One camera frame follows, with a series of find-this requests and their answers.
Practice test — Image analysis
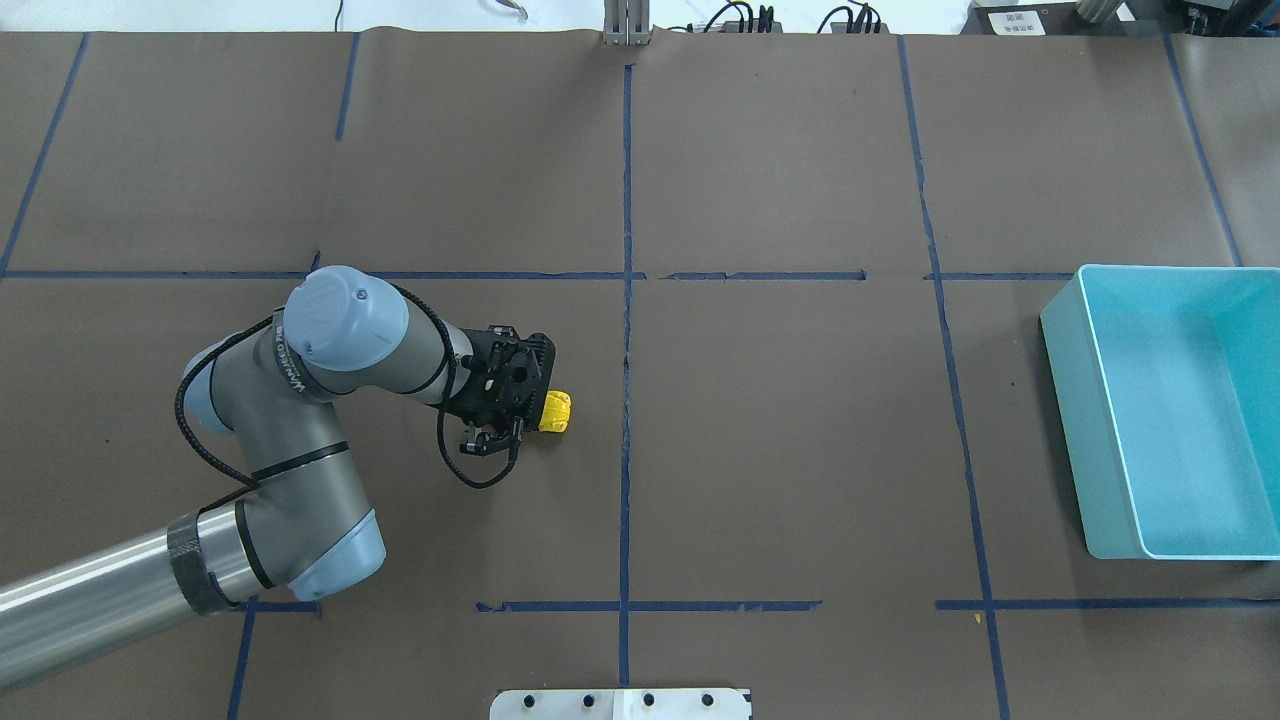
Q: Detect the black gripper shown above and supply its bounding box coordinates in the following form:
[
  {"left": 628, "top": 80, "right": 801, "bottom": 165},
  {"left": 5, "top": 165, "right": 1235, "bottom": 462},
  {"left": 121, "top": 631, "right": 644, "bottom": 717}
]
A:
[{"left": 445, "top": 328, "right": 556, "bottom": 433}]

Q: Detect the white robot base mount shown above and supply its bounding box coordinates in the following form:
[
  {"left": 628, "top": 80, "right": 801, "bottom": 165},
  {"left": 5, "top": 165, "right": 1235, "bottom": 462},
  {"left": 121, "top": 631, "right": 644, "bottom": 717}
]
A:
[{"left": 488, "top": 687, "right": 754, "bottom": 719}]

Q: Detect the light blue plastic bin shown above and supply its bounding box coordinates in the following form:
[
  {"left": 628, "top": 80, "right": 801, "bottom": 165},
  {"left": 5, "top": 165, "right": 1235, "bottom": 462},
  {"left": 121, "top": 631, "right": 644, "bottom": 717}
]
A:
[{"left": 1039, "top": 264, "right": 1279, "bottom": 562}]

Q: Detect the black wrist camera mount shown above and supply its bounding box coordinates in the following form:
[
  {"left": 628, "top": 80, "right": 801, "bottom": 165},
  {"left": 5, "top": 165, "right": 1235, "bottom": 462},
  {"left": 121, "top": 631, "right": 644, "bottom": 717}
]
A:
[{"left": 460, "top": 418, "right": 524, "bottom": 457}]

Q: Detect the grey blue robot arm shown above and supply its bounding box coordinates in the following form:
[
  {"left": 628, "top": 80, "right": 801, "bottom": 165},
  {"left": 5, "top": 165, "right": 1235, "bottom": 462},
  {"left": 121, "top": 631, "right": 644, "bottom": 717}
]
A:
[{"left": 3, "top": 265, "right": 556, "bottom": 692}]

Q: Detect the aluminium frame post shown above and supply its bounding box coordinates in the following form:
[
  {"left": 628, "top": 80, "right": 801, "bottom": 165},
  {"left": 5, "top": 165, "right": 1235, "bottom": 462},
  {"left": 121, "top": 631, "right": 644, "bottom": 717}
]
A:
[{"left": 602, "top": 0, "right": 653, "bottom": 47}]

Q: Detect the black camera cable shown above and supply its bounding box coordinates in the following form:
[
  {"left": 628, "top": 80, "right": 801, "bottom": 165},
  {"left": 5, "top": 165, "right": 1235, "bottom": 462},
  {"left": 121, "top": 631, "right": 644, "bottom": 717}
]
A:
[{"left": 174, "top": 283, "right": 525, "bottom": 489}]

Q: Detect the yellow beetle toy car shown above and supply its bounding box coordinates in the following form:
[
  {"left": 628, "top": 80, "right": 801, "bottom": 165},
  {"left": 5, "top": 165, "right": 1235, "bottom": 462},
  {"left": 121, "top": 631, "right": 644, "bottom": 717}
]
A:
[{"left": 538, "top": 389, "right": 573, "bottom": 434}]

